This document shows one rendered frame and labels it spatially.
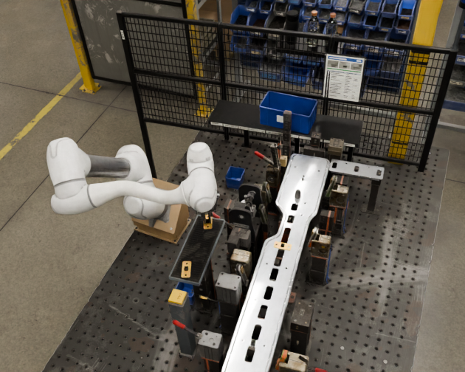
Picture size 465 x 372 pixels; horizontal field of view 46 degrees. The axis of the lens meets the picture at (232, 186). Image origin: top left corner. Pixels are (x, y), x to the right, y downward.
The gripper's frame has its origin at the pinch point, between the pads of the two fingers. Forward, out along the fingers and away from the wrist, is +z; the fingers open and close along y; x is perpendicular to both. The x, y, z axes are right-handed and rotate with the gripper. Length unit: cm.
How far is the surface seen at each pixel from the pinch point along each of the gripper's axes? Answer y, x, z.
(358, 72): 83, 92, -9
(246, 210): 17.6, 8.5, 7.2
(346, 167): 74, 54, 26
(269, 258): 27.2, -5.7, 26.1
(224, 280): 6.4, -24.3, 15.0
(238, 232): 13.2, 5.2, 18.5
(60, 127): -147, 227, 125
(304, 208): 47, 25, 26
